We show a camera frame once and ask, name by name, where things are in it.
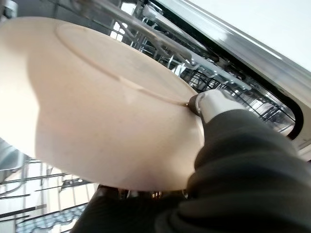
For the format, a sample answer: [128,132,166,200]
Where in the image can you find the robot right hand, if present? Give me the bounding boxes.
[72,89,311,233]

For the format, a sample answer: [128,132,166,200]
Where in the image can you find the beige ceramic plate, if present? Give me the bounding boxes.
[0,18,205,193]

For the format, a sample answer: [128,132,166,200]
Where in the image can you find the built-in dishwasher housing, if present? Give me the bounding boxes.
[0,0,311,162]

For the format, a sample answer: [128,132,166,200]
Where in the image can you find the dishwasher lower wire rack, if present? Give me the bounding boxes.
[0,138,99,233]

